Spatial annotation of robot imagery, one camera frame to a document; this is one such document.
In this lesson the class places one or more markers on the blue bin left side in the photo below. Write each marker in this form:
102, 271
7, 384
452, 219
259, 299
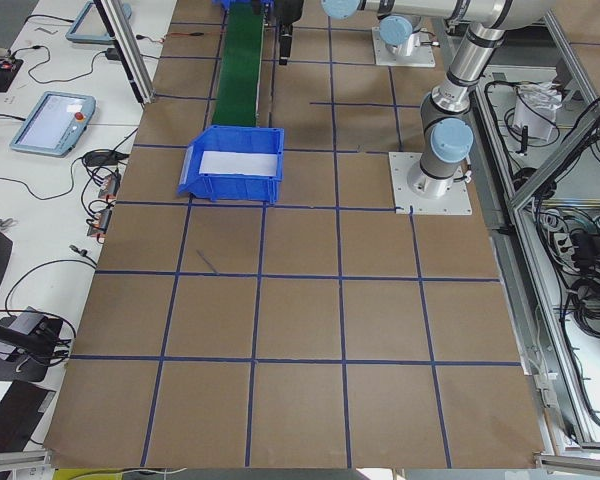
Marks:
233, 187

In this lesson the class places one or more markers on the aluminium frame post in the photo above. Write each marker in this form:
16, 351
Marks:
124, 41

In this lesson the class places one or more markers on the teach pendant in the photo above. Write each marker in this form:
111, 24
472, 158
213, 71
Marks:
55, 124
88, 27

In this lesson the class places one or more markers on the green conveyor belt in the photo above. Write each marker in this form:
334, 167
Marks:
238, 86

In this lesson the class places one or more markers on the near teach pendant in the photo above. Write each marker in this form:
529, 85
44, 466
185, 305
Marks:
55, 124

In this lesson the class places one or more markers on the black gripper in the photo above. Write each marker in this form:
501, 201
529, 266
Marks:
290, 11

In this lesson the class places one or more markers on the far teach pendant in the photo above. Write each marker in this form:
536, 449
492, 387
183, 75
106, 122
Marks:
88, 27

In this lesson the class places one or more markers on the white foam pad left bin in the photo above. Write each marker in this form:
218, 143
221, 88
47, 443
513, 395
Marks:
238, 163

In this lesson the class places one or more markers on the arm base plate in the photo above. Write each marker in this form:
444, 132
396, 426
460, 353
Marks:
416, 52
418, 194

